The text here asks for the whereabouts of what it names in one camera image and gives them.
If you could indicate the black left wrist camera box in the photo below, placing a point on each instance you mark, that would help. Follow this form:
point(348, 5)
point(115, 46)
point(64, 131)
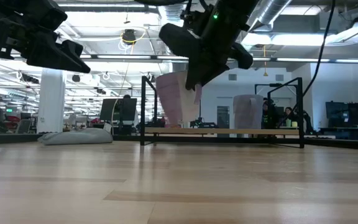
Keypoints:
point(48, 14)

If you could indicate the black ceiling camera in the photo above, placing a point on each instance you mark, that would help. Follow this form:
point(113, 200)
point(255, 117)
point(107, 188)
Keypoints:
point(129, 35)

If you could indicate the white pillar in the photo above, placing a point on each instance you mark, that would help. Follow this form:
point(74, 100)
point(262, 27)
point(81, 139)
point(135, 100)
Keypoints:
point(51, 102)

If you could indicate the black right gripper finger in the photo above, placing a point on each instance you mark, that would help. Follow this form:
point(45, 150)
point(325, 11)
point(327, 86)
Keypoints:
point(213, 71)
point(195, 76)

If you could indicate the folded grey cloth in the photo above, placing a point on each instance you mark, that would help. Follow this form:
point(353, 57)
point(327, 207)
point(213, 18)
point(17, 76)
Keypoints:
point(79, 136)

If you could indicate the pale green cup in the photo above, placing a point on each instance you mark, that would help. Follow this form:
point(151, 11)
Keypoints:
point(294, 124)

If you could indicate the dark background cabinet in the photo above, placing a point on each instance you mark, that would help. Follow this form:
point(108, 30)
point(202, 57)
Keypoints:
point(348, 119)

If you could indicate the long ceiling light bar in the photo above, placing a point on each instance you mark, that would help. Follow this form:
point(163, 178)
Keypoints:
point(129, 57)

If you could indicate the green bottle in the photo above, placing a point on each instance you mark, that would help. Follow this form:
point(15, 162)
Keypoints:
point(288, 123)

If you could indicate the grey mug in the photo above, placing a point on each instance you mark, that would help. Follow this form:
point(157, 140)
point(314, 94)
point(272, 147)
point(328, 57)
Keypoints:
point(247, 112)

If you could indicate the wall vent grille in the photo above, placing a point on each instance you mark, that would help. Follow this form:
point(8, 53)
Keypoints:
point(232, 77)
point(279, 77)

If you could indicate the black frame wooden shelf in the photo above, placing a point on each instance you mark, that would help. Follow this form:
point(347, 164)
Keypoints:
point(222, 131)

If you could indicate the black metal rig frame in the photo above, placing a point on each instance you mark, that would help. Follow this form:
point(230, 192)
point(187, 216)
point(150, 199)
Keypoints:
point(337, 143)

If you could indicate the background black robot arm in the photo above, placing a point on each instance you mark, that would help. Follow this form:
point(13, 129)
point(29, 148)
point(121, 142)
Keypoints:
point(202, 124)

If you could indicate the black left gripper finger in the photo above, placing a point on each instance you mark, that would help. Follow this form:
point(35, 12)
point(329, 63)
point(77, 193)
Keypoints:
point(51, 56)
point(71, 48)

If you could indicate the black background monitor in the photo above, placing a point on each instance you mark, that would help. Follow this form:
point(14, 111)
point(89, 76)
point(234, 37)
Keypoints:
point(118, 109)

